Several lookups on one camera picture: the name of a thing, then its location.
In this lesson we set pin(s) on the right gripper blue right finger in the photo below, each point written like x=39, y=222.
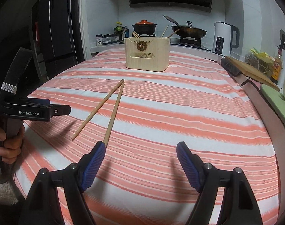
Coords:
x=192, y=166

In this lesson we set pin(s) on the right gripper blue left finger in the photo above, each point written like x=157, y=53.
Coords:
x=89, y=165

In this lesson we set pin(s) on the person's left hand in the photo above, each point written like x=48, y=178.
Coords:
x=12, y=146

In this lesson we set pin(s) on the pink striped tablecloth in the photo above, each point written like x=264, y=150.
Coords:
x=141, y=180

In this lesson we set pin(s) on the black refrigerator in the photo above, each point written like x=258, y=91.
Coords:
x=50, y=29

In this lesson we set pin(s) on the green mat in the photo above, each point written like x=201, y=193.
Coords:
x=276, y=101

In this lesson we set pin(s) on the wooden cutting board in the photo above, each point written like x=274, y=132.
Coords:
x=236, y=67

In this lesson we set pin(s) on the white spice jar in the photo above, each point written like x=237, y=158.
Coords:
x=99, y=41

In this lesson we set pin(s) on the cream wooden utensil holder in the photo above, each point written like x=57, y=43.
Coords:
x=147, y=53

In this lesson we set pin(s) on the yellow snack bag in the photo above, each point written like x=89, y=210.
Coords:
x=260, y=60

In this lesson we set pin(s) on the white electric kettle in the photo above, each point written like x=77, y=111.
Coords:
x=226, y=38

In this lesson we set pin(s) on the black gas stove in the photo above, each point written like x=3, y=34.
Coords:
x=188, y=42

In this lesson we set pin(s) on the brown sauce bottle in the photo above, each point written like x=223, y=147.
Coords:
x=277, y=66

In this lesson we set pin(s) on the steel wok with lid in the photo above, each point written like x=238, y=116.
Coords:
x=186, y=30

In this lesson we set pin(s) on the yellow cap sauce bottle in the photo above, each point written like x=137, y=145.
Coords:
x=118, y=30

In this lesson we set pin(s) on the blue label bottle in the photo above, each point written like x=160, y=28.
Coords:
x=126, y=29

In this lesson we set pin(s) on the chopstick leaning in holder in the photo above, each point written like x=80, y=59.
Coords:
x=164, y=31

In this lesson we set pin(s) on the black pot orange lid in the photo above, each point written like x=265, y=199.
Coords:
x=144, y=28

